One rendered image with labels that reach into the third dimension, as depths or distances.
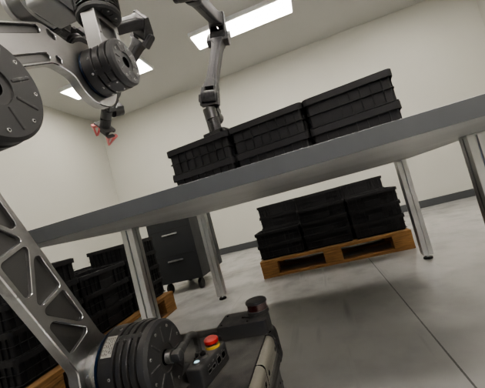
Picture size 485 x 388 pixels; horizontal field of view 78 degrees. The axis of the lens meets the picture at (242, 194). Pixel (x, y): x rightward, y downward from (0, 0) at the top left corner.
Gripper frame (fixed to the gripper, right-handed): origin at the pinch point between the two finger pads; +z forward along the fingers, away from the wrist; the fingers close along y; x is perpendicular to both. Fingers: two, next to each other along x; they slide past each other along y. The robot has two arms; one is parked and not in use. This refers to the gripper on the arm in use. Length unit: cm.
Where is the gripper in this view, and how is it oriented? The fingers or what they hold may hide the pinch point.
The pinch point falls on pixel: (222, 152)
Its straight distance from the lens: 129.7
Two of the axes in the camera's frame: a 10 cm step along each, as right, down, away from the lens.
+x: -3.7, 0.8, -9.2
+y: -8.8, 2.9, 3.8
